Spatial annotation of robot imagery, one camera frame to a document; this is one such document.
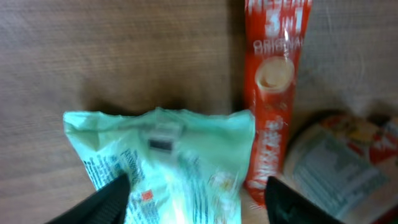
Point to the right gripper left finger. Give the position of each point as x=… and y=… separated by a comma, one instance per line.
x=106, y=206

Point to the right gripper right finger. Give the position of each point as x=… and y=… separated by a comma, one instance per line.
x=286, y=206

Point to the green lid white jar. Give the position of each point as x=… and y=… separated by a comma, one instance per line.
x=347, y=166

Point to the pale teal sachet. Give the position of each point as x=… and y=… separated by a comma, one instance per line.
x=183, y=167

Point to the red sachet stick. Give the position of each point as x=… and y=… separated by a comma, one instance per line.
x=275, y=32

